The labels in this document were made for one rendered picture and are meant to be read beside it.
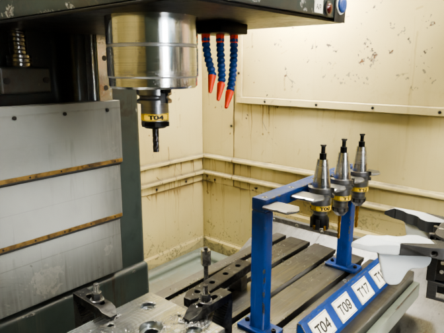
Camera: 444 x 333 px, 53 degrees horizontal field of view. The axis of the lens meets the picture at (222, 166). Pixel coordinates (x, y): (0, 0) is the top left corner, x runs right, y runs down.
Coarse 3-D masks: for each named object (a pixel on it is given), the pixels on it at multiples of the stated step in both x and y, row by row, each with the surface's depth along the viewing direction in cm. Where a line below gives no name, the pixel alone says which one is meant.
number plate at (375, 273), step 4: (376, 268) 125; (380, 268) 126; (372, 272) 123; (376, 272) 124; (380, 272) 125; (372, 276) 122; (376, 276) 123; (380, 276) 124; (376, 280) 122; (380, 280) 123; (376, 284) 121; (380, 284) 122; (384, 284) 123
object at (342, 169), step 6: (342, 156) 112; (348, 156) 112; (336, 162) 114; (342, 162) 112; (348, 162) 112; (336, 168) 113; (342, 168) 112; (348, 168) 113; (336, 174) 113; (342, 174) 112; (348, 174) 113
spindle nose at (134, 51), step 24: (120, 24) 70; (144, 24) 69; (168, 24) 70; (192, 24) 74; (120, 48) 71; (144, 48) 70; (168, 48) 71; (192, 48) 75; (120, 72) 72; (144, 72) 71; (168, 72) 72; (192, 72) 75
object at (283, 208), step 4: (268, 204) 96; (272, 204) 96; (276, 204) 96; (280, 204) 96; (284, 204) 96; (288, 204) 96; (264, 208) 95; (268, 208) 94; (272, 208) 94; (276, 208) 93; (280, 208) 93; (284, 208) 93; (288, 208) 93; (292, 208) 93; (296, 208) 93; (276, 212) 93; (280, 212) 92; (284, 212) 91; (288, 212) 91; (292, 212) 92; (296, 212) 92
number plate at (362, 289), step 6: (360, 282) 117; (366, 282) 118; (354, 288) 114; (360, 288) 115; (366, 288) 117; (360, 294) 114; (366, 294) 116; (372, 294) 117; (360, 300) 113; (366, 300) 114
